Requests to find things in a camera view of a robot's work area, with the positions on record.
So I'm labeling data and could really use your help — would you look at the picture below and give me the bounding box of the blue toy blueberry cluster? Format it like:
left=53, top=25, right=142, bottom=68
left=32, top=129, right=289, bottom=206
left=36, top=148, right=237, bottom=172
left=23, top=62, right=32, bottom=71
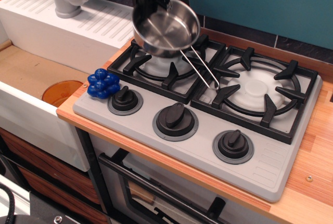
left=87, top=68, right=120, bottom=99

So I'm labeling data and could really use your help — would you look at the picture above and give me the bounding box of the black right stove knob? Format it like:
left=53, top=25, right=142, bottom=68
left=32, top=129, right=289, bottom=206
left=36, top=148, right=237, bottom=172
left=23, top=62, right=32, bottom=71
left=212, top=129, right=254, bottom=165

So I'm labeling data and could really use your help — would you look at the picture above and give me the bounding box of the wooden drawer front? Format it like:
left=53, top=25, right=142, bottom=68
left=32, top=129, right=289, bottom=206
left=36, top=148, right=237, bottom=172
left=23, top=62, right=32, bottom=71
left=1, top=129, right=110, bottom=223

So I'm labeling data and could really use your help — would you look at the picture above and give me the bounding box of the oven door with handle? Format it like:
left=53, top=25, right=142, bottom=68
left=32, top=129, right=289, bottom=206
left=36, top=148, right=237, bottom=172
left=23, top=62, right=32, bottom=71
left=97, top=149, right=252, bottom=223

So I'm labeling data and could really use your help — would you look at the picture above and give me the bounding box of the black left stove knob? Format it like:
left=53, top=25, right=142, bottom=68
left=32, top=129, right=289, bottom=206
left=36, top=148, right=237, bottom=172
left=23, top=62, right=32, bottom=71
left=107, top=86, right=143, bottom=116

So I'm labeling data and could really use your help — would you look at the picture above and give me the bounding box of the black stove knob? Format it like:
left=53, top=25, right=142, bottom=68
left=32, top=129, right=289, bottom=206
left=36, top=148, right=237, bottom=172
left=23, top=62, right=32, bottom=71
left=107, top=86, right=143, bottom=116
left=152, top=102, right=199, bottom=142
left=212, top=129, right=254, bottom=165

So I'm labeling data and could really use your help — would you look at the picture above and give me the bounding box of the orange plastic plate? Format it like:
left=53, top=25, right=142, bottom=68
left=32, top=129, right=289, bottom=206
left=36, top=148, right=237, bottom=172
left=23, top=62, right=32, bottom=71
left=42, top=81, right=83, bottom=107

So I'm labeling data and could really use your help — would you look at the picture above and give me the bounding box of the black right burner grate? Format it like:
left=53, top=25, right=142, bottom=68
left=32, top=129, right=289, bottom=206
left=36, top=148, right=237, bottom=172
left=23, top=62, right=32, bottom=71
left=190, top=46, right=322, bottom=144

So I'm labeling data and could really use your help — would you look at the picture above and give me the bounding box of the black middle stove knob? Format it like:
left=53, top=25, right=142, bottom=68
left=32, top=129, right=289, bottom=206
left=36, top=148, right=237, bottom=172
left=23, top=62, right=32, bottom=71
left=152, top=102, right=199, bottom=142

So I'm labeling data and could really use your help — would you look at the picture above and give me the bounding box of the stainless steel pan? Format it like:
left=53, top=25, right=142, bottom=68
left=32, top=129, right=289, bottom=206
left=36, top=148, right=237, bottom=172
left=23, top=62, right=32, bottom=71
left=132, top=0, right=220, bottom=91

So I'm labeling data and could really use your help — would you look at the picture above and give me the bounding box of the black left burner grate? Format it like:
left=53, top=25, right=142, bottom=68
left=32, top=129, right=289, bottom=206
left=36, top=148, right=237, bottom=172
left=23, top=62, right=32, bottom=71
left=107, top=34, right=226, bottom=104

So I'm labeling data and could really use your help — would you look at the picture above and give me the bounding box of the black burner grate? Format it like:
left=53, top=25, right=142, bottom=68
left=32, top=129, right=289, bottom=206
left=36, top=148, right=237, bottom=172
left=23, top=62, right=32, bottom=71
left=190, top=46, right=322, bottom=144
left=107, top=34, right=226, bottom=104

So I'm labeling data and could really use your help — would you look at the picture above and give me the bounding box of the grey toy stove top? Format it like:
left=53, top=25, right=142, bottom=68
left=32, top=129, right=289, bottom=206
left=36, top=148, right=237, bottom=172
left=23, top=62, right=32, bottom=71
left=73, top=47, right=323, bottom=202

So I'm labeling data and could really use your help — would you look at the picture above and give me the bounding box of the white sink unit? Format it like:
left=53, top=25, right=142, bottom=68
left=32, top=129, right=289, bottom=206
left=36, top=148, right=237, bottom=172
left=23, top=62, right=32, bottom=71
left=1, top=0, right=133, bottom=172

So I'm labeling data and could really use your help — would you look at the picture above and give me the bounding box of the black braided cable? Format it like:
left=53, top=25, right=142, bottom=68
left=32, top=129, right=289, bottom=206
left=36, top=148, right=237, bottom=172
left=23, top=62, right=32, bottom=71
left=0, top=183, right=15, bottom=224

